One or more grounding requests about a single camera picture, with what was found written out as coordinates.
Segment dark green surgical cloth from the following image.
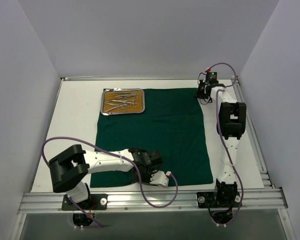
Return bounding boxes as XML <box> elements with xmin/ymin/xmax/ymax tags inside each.
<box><xmin>95</xmin><ymin>88</ymin><xmax>213</xmax><ymax>186</ymax></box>

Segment steel surgical scissors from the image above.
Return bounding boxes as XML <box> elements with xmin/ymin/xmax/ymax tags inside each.
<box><xmin>105</xmin><ymin>97</ymin><xmax>139</xmax><ymax>108</ymax></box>

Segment steel tray with brown liner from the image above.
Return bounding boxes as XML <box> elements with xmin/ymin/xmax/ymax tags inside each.
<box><xmin>100</xmin><ymin>88</ymin><xmax>145</xmax><ymax>116</ymax></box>

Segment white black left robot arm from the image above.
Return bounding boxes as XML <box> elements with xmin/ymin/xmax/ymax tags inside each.
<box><xmin>48</xmin><ymin>144</ymin><xmax>169</xmax><ymax>210</ymax></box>

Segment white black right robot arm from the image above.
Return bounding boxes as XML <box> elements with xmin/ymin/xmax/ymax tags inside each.
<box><xmin>195</xmin><ymin>79</ymin><xmax>247</xmax><ymax>185</ymax></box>

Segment steel hemostat forceps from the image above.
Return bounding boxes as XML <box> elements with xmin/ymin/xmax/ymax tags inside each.
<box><xmin>105</xmin><ymin>104</ymin><xmax>131</xmax><ymax>112</ymax></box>

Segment steel tweezers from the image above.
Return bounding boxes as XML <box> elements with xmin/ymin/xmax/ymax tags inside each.
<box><xmin>114</xmin><ymin>92</ymin><xmax>138</xmax><ymax>96</ymax></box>

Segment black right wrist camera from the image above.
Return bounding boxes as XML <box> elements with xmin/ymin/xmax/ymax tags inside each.
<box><xmin>205</xmin><ymin>68</ymin><xmax>218</xmax><ymax>83</ymax></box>

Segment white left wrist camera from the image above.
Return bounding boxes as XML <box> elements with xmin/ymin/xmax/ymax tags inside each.
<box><xmin>149</xmin><ymin>170</ymin><xmax>172</xmax><ymax>187</ymax></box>

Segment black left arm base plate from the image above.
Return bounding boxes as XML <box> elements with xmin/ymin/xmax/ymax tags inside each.
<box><xmin>61</xmin><ymin>193</ymin><xmax>108</xmax><ymax>211</ymax></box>

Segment steel scalpel handle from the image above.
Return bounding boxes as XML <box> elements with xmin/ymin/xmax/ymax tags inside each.
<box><xmin>114</xmin><ymin>94</ymin><xmax>138</xmax><ymax>99</ymax></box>

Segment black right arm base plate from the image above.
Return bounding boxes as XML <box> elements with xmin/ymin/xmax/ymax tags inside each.
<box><xmin>196</xmin><ymin>180</ymin><xmax>242</xmax><ymax>209</ymax></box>

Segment aluminium right frame rail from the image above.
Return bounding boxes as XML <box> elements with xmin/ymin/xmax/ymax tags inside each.
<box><xmin>230</xmin><ymin>76</ymin><xmax>276</xmax><ymax>189</ymax></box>

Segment aluminium frame rail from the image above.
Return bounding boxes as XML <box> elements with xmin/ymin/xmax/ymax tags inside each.
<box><xmin>230</xmin><ymin>76</ymin><xmax>276</xmax><ymax>189</ymax></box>
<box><xmin>16</xmin><ymin>187</ymin><xmax>289</xmax><ymax>214</ymax></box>

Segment aluminium front frame rail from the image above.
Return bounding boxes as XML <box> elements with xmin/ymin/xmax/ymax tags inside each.
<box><xmin>16</xmin><ymin>187</ymin><xmax>289</xmax><ymax>214</ymax></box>

